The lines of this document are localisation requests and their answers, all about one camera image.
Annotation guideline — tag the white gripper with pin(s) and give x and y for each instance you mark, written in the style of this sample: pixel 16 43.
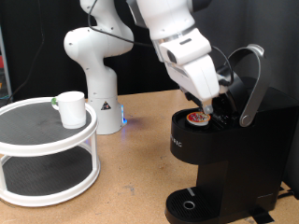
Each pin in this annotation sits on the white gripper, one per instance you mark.
pixel 199 76

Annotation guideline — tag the white two-tier turntable rack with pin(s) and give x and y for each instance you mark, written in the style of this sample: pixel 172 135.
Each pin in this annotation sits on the white two-tier turntable rack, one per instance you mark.
pixel 34 124

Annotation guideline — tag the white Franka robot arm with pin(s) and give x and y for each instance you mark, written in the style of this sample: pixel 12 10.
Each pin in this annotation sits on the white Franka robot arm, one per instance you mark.
pixel 99 93

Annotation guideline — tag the black Keurig coffee machine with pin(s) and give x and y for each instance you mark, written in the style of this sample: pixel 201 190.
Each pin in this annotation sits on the black Keurig coffee machine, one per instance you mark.
pixel 243 149

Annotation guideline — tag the metal shelf frame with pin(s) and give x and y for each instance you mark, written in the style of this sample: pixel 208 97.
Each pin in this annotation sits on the metal shelf frame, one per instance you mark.
pixel 3 71

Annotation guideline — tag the black curtain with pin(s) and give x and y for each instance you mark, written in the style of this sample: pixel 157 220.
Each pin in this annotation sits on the black curtain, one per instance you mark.
pixel 37 62

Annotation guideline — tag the black tape strip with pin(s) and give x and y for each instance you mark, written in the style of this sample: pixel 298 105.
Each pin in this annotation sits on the black tape strip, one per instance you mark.
pixel 263 216

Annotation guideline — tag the orange-rimmed coffee pod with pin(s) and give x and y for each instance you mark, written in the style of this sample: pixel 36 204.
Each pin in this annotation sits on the orange-rimmed coffee pod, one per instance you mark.
pixel 198 118

